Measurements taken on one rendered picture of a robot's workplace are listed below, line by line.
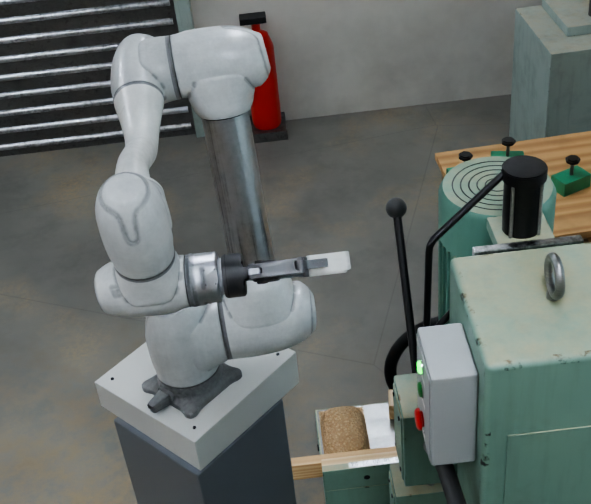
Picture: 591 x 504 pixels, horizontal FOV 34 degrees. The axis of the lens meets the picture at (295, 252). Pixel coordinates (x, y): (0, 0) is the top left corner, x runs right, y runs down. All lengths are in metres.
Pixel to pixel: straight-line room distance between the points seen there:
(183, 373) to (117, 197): 0.85
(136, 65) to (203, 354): 0.67
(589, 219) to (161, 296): 1.83
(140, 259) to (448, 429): 0.56
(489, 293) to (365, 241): 2.67
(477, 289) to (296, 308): 0.97
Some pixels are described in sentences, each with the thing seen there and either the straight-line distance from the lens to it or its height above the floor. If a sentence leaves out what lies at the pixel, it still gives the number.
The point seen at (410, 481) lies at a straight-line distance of 1.51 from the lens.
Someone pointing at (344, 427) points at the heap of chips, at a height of 0.94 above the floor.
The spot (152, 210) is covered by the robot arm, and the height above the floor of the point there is 1.52.
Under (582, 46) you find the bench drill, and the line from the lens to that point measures 3.81.
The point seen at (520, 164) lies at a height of 1.62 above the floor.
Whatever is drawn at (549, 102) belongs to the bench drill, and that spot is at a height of 0.50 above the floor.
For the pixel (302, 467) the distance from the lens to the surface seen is 1.84.
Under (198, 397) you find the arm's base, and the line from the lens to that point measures 2.31.
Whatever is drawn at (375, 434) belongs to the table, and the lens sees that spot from 1.93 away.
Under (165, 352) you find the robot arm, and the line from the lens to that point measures 2.22.
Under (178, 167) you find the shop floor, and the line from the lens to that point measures 4.55.
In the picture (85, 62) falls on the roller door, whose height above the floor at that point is 0.44.
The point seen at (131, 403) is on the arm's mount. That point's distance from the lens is 2.38.
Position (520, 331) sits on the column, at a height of 1.52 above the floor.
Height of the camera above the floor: 2.32
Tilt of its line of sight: 37 degrees down
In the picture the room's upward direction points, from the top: 6 degrees counter-clockwise
